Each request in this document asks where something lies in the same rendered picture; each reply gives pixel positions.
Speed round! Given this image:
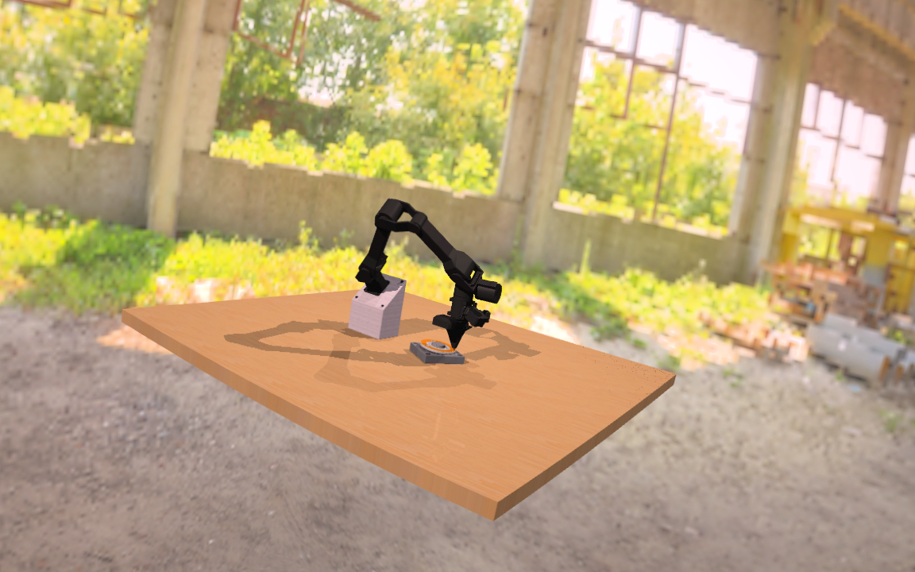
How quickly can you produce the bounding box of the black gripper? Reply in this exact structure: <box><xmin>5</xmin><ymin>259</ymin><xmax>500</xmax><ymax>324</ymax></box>
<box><xmin>432</xmin><ymin>295</ymin><xmax>476</xmax><ymax>349</ymax></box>

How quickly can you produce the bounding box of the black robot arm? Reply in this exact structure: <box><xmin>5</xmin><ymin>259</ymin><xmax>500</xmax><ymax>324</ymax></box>
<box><xmin>355</xmin><ymin>198</ymin><xmax>502</xmax><ymax>327</ymax></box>

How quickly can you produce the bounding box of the orange round plate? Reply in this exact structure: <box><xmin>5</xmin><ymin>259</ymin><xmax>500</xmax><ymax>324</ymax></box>
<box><xmin>420</xmin><ymin>339</ymin><xmax>456</xmax><ymax>355</ymax></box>

